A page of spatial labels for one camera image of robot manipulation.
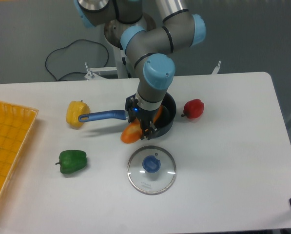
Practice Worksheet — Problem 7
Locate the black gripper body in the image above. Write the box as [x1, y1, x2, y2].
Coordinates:
[135, 97, 161, 136]

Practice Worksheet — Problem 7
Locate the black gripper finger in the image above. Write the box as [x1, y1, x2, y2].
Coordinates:
[125, 96, 138, 122]
[140, 121, 157, 140]

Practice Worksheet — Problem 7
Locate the long orange bread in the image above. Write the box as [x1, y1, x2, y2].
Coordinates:
[120, 105, 163, 144]

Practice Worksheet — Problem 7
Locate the dark pot blue handle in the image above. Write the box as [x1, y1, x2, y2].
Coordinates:
[78, 93, 176, 138]

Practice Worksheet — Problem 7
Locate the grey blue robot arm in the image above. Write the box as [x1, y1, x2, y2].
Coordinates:
[74, 0, 206, 139]

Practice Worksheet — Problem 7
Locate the glass lid blue knob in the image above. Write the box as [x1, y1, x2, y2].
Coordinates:
[127, 145, 176, 195]

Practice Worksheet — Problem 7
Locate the red bell pepper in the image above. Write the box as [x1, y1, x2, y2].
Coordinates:
[181, 99, 204, 119]

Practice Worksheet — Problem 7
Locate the yellow bell pepper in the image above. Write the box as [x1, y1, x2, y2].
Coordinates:
[65, 100, 90, 129]

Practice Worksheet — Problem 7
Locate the green bell pepper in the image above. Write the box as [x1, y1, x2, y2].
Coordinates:
[55, 150, 88, 175]

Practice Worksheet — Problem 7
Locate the yellow plastic basket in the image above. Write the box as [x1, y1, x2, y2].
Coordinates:
[0, 101, 39, 197]

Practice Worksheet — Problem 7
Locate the black cable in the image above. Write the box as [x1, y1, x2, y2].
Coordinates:
[45, 39, 109, 82]

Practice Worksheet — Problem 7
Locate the white table clamp bracket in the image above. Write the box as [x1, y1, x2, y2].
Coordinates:
[212, 61, 221, 75]

